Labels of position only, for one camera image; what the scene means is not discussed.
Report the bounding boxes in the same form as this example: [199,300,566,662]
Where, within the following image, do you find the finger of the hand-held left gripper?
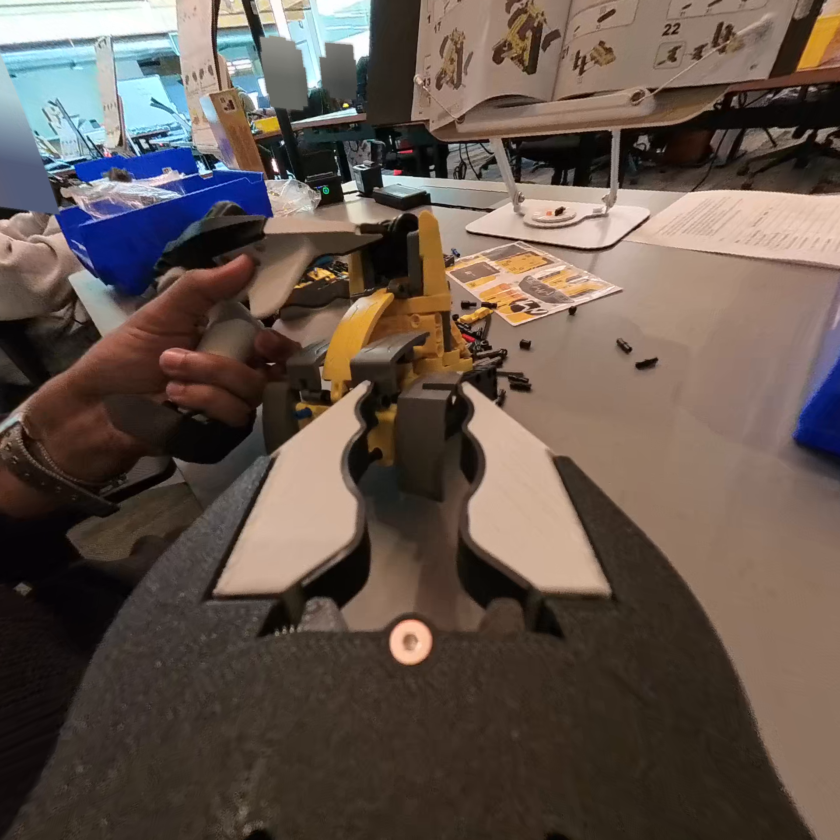
[248,215,383,320]

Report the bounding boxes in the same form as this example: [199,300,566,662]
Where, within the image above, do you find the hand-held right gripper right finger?
[457,381,614,630]

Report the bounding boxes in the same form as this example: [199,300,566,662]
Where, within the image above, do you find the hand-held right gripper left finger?
[212,381,376,627]

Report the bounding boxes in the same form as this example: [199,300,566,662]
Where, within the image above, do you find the yellow brick vehicle model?
[262,210,526,500]

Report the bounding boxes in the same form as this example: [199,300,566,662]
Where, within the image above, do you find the person's left forearm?
[0,459,67,519]

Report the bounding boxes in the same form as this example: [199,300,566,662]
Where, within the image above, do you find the person's left hand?
[26,252,303,487]

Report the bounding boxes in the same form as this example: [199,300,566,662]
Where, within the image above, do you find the clear plastic bag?
[62,177,181,221]
[266,178,322,217]

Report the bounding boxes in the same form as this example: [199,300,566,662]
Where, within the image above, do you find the blue plastic bin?
[793,371,840,455]
[74,147,198,183]
[56,167,273,296]

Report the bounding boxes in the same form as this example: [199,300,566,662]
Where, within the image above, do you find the brown cardboard box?
[200,88,266,178]

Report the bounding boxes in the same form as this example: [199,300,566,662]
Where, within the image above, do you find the black power adapter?
[372,185,432,211]

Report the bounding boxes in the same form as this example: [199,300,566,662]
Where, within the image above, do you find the pile of brick parts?
[282,252,532,404]

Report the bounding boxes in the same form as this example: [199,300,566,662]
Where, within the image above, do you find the yellow black sticker sheet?
[446,241,623,327]

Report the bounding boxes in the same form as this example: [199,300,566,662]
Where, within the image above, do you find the white book stand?
[430,85,729,252]

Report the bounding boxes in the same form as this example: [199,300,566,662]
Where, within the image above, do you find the printed paper sheet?
[626,190,840,270]

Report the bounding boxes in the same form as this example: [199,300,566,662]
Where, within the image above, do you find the instruction booklet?
[412,0,798,122]

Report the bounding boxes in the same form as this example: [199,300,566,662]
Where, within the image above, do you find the silver bracelet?
[0,410,120,519]

